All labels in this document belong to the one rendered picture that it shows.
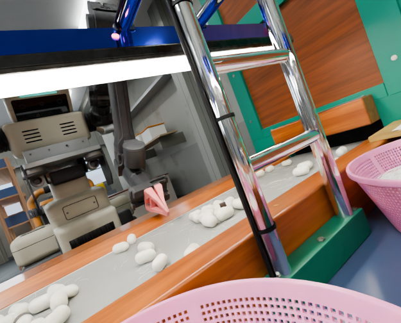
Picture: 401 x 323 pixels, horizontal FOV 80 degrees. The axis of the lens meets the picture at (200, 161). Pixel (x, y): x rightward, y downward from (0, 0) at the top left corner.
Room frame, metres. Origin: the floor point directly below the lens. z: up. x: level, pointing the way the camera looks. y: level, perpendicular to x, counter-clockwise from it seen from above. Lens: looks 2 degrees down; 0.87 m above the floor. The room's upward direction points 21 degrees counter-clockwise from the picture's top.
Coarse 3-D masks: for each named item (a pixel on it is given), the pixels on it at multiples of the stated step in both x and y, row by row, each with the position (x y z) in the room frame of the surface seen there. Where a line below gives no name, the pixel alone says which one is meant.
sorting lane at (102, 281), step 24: (288, 168) 0.70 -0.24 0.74; (312, 168) 0.58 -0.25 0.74; (264, 192) 0.53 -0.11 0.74; (240, 216) 0.43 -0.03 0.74; (144, 240) 0.51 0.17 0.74; (168, 240) 0.45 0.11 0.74; (192, 240) 0.40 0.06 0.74; (96, 264) 0.47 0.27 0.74; (120, 264) 0.42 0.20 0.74; (144, 264) 0.38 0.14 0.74; (168, 264) 0.34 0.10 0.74; (96, 288) 0.35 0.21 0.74; (120, 288) 0.32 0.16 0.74; (0, 312) 0.41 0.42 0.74; (48, 312) 0.33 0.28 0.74; (72, 312) 0.31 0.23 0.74; (96, 312) 0.28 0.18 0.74
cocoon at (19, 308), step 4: (16, 304) 0.35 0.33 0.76; (20, 304) 0.35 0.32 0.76; (24, 304) 0.35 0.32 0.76; (28, 304) 0.35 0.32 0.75; (12, 308) 0.35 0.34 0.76; (16, 308) 0.34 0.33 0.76; (20, 308) 0.34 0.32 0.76; (24, 308) 0.34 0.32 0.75; (8, 312) 0.35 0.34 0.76; (12, 312) 0.34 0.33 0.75; (16, 312) 0.34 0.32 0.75; (20, 312) 0.34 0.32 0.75; (24, 312) 0.34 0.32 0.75; (28, 312) 0.35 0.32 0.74
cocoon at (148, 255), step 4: (140, 252) 0.38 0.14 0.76; (144, 252) 0.38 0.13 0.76; (148, 252) 0.37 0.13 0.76; (152, 252) 0.37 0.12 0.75; (136, 256) 0.38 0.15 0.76; (140, 256) 0.37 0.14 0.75; (144, 256) 0.37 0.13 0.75; (148, 256) 0.37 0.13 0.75; (152, 256) 0.37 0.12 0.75; (136, 260) 0.37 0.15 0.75; (140, 260) 0.37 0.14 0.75; (144, 260) 0.37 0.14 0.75; (148, 260) 0.37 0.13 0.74; (152, 260) 0.38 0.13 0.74
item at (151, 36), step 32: (0, 32) 0.31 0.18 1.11; (32, 32) 0.32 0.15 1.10; (64, 32) 0.34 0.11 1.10; (96, 32) 0.36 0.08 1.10; (128, 32) 0.39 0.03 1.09; (160, 32) 0.41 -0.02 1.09; (224, 32) 0.48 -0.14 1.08; (256, 32) 0.52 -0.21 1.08; (0, 64) 0.27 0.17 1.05; (32, 64) 0.29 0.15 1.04; (64, 64) 0.31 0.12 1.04; (96, 64) 0.34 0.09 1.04
